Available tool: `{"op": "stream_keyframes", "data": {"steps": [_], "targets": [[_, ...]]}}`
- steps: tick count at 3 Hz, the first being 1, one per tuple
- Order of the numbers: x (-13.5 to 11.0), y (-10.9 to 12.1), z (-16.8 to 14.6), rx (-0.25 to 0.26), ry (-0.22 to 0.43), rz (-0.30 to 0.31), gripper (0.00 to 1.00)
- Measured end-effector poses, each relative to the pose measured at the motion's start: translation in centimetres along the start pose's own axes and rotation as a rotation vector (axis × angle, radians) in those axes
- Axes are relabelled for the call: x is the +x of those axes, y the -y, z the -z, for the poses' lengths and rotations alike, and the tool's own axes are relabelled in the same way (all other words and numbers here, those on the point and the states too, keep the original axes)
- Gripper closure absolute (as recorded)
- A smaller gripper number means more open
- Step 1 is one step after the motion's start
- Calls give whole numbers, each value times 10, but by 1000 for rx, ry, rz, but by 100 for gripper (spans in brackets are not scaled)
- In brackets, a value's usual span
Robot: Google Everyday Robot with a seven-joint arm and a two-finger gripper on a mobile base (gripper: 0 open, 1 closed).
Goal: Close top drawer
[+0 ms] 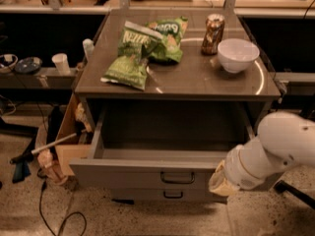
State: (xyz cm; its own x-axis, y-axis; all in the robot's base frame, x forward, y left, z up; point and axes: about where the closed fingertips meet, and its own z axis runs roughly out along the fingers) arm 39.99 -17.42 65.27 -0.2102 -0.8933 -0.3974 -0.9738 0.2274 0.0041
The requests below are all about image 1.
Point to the black drawer handle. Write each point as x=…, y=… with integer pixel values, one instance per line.
x=173, y=195
x=177, y=178

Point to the grey drawer cabinet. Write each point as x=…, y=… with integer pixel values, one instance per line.
x=195, y=78

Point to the white bowl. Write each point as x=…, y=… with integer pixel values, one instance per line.
x=236, y=55

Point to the grey lower drawer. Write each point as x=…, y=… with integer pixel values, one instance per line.
x=188, y=195

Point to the green Kettle chips bag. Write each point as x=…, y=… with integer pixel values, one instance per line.
x=136, y=44

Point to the black top drawer handle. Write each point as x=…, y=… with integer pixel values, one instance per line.
x=177, y=178

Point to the white stick with black grip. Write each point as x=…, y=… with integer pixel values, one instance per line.
x=33, y=152

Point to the cardboard box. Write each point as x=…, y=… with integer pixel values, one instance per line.
x=77, y=147

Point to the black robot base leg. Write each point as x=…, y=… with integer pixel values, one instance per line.
x=282, y=186

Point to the white paper cup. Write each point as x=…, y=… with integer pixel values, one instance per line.
x=60, y=61

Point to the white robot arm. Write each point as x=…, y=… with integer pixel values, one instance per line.
x=283, y=141

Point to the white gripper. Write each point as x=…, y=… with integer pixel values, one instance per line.
x=234, y=170

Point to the green snack bag rear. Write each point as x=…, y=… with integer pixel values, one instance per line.
x=172, y=31

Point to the small bowl at left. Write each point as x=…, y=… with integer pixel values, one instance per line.
x=7, y=63

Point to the low grey side shelf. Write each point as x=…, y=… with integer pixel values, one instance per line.
x=45, y=78

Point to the grey drawer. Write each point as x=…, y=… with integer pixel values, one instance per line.
x=134, y=141
x=188, y=195

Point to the plush toy on floor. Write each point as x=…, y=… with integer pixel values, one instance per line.
x=51, y=167

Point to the blue cloth on floor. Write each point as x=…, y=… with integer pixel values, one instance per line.
x=21, y=172

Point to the brown crushed soda can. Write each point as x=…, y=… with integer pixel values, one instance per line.
x=214, y=32

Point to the black lower drawer handle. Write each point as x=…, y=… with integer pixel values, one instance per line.
x=173, y=195

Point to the white plastic bottle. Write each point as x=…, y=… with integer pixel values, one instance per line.
x=89, y=47

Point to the grey top drawer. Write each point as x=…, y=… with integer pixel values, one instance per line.
x=134, y=141

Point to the dark blue plate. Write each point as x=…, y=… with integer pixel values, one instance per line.
x=29, y=65

